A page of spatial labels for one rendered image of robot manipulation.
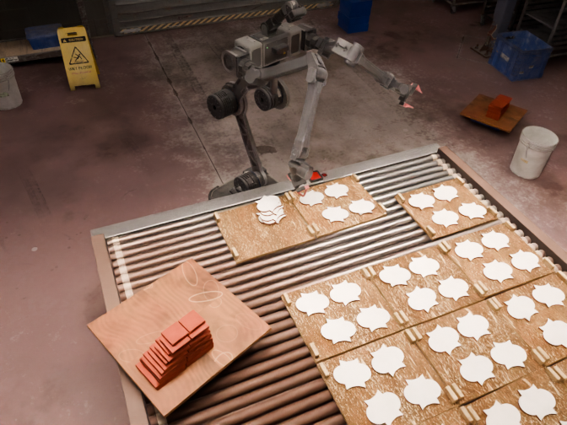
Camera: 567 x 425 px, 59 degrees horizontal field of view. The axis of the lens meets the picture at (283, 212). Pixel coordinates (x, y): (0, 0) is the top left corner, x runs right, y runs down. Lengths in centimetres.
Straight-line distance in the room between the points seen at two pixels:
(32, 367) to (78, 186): 164
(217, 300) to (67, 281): 182
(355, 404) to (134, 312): 91
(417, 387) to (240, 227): 111
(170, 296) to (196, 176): 232
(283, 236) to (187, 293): 60
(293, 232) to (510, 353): 108
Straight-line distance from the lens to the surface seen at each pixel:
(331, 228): 250
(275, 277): 229
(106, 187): 435
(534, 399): 217
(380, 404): 197
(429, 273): 239
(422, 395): 203
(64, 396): 320
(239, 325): 198
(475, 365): 216
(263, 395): 198
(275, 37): 289
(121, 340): 202
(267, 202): 254
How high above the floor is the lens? 268
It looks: 43 degrees down
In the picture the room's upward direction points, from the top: 2 degrees clockwise
